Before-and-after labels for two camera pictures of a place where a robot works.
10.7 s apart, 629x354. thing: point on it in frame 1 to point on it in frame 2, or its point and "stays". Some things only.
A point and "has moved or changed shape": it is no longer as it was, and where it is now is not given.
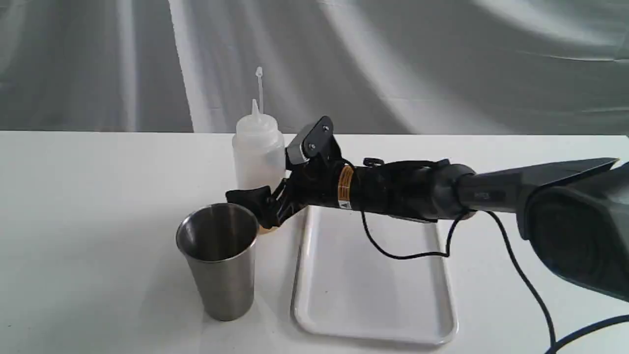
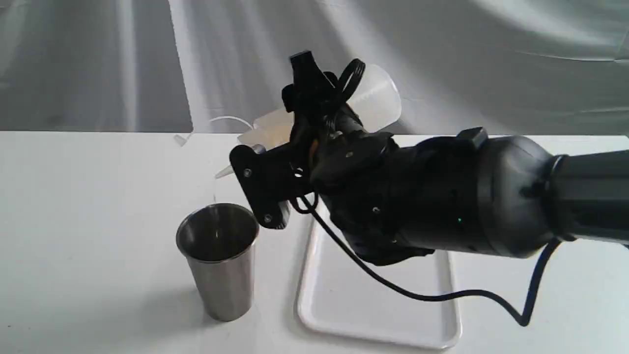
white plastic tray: (345, 286) stays
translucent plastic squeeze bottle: (258, 149) has moved or changed shape
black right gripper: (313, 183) to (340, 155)
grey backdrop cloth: (414, 67) stays
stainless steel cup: (219, 241) stays
